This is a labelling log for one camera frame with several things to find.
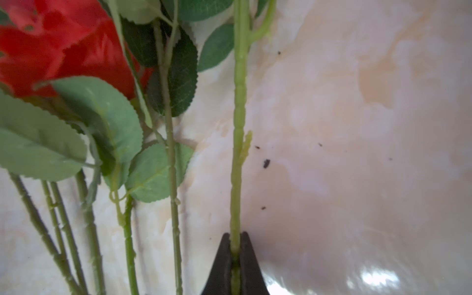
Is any blue rose stem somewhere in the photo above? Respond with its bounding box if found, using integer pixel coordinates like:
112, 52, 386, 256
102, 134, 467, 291
8, 172, 86, 295

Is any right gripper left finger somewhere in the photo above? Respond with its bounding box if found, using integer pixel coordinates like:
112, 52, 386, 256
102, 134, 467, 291
201, 233, 232, 295

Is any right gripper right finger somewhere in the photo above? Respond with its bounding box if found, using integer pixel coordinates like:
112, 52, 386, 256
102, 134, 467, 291
240, 232, 270, 295

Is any teal peony branch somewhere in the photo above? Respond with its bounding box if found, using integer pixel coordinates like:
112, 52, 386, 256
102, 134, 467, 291
197, 0, 277, 295

